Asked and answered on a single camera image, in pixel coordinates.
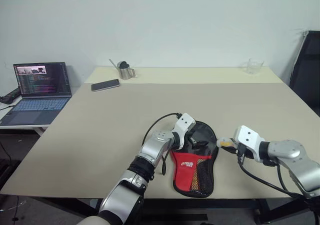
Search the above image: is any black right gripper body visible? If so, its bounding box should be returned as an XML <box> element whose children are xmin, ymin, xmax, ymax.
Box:
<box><xmin>231</xmin><ymin>141</ymin><xmax>247</xmax><ymax>161</ymax></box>

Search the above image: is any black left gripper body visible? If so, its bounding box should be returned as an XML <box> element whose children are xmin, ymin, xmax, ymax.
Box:
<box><xmin>179</xmin><ymin>127</ymin><xmax>194</xmax><ymax>150</ymax></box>

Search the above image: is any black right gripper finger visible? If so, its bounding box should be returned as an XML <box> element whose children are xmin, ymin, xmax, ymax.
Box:
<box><xmin>221</xmin><ymin>145</ymin><xmax>238</xmax><ymax>154</ymax></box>

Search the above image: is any small yellow object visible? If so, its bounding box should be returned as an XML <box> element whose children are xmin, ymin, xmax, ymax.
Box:
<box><xmin>216</xmin><ymin>136</ymin><xmax>236</xmax><ymax>150</ymax></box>

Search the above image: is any black red paddle case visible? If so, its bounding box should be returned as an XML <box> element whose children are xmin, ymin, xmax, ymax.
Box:
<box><xmin>169</xmin><ymin>120</ymin><xmax>218</xmax><ymax>199</ymax></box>

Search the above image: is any clear plastic cup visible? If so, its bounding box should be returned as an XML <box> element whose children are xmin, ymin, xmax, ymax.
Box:
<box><xmin>241</xmin><ymin>58</ymin><xmax>265</xmax><ymax>76</ymax></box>

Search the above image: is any stainless steel pitcher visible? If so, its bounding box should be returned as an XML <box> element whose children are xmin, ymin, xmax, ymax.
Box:
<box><xmin>108</xmin><ymin>58</ymin><xmax>137</xmax><ymax>80</ymax></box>

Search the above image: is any black smartphone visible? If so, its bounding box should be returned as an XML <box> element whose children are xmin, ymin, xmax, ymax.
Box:
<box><xmin>90</xmin><ymin>78</ymin><xmax>121</xmax><ymax>93</ymax></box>

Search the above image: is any black office chair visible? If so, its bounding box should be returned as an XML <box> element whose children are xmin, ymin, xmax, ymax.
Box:
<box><xmin>288</xmin><ymin>30</ymin><xmax>320</xmax><ymax>118</ymax></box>

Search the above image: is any beige rounded shape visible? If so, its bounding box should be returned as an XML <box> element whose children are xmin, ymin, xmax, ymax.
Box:
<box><xmin>75</xmin><ymin>215</ymin><xmax>114</xmax><ymax>225</ymax></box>

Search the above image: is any open blue laptop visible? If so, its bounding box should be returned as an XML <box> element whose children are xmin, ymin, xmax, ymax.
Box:
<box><xmin>0</xmin><ymin>61</ymin><xmax>73</xmax><ymax>126</ymax></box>

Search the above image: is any white side table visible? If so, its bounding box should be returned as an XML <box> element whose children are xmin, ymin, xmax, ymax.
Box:
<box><xmin>0</xmin><ymin>98</ymin><xmax>52</xmax><ymax>137</ymax></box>

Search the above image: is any black handheld controller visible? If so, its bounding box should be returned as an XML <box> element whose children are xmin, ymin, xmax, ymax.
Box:
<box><xmin>0</xmin><ymin>86</ymin><xmax>21</xmax><ymax>105</ymax></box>

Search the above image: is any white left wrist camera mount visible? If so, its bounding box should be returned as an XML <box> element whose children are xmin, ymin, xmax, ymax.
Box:
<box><xmin>172</xmin><ymin>112</ymin><xmax>197</xmax><ymax>146</ymax></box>

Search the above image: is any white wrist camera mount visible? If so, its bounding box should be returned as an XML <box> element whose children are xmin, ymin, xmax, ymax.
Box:
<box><xmin>172</xmin><ymin>112</ymin><xmax>197</xmax><ymax>146</ymax></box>
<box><xmin>232</xmin><ymin>125</ymin><xmax>262</xmax><ymax>160</ymax></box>

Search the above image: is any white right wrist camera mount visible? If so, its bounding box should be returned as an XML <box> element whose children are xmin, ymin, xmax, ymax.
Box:
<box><xmin>232</xmin><ymin>125</ymin><xmax>262</xmax><ymax>160</ymax></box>

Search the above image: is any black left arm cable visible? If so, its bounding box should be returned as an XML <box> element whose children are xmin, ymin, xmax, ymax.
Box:
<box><xmin>142</xmin><ymin>112</ymin><xmax>183</xmax><ymax>177</ymax></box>

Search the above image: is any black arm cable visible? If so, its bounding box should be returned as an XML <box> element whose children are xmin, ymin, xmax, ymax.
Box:
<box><xmin>235</xmin><ymin>153</ymin><xmax>320</xmax><ymax>206</ymax></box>
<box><xmin>142</xmin><ymin>112</ymin><xmax>183</xmax><ymax>177</ymax></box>

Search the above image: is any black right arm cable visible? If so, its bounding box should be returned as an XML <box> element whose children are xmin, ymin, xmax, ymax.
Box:
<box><xmin>235</xmin><ymin>153</ymin><xmax>320</xmax><ymax>206</ymax></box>

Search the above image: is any black table frame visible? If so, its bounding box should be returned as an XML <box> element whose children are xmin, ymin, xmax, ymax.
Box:
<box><xmin>29</xmin><ymin>196</ymin><xmax>313</xmax><ymax>225</ymax></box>

